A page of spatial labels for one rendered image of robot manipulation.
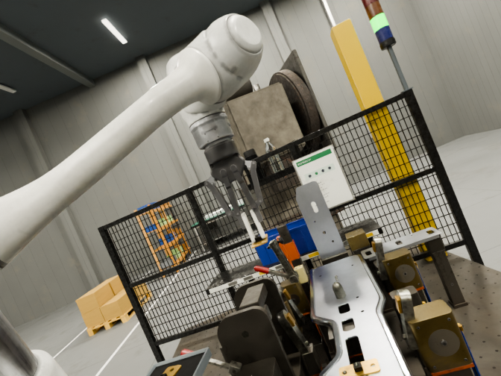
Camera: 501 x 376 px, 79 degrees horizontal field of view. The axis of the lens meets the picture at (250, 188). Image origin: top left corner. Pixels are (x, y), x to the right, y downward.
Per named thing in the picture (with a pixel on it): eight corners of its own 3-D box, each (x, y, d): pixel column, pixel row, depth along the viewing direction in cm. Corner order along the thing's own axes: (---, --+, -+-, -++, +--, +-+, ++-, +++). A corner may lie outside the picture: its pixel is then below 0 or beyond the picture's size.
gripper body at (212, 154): (197, 150, 67) (214, 189, 67) (232, 134, 66) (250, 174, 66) (204, 152, 74) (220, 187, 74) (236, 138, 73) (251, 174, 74)
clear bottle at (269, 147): (284, 169, 169) (270, 136, 169) (273, 174, 170) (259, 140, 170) (285, 168, 176) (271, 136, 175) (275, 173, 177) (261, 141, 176)
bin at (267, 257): (319, 248, 142) (309, 222, 142) (262, 266, 152) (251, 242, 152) (322, 237, 158) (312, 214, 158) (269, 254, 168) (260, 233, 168)
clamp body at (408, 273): (463, 351, 95) (420, 250, 95) (424, 362, 98) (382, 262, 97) (452, 339, 102) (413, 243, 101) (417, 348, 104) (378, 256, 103)
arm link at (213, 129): (223, 109, 65) (234, 134, 65) (228, 116, 74) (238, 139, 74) (184, 126, 66) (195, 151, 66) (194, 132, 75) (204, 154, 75)
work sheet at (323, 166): (355, 199, 157) (332, 144, 157) (314, 215, 162) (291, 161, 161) (355, 198, 159) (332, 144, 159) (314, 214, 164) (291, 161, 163)
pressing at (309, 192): (346, 251, 133) (316, 179, 132) (321, 259, 136) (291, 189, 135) (346, 251, 134) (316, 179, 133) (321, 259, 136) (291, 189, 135)
